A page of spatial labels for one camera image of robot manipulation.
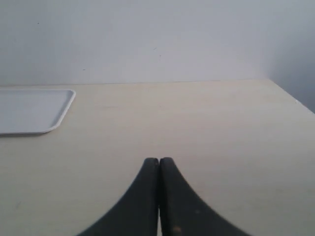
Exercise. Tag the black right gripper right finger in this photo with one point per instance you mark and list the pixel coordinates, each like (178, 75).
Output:
(183, 212)

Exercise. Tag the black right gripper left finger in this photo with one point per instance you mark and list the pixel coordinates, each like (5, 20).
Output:
(136, 212)

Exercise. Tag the white plastic tray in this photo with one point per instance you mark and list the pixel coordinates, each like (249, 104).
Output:
(33, 111)

